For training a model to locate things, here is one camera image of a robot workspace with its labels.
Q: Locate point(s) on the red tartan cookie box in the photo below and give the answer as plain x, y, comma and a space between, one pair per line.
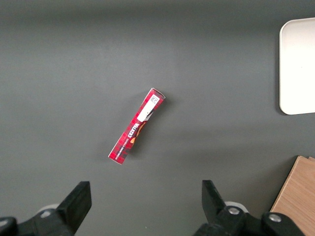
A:
137, 125

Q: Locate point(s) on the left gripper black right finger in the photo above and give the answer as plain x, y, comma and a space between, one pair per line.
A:
216, 214

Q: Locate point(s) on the cream rectangular plastic tray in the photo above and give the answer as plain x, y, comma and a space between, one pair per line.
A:
297, 66

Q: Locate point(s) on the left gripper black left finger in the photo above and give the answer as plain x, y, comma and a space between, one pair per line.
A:
71, 211

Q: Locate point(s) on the wooden drawer cabinet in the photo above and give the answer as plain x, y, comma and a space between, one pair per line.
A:
295, 191

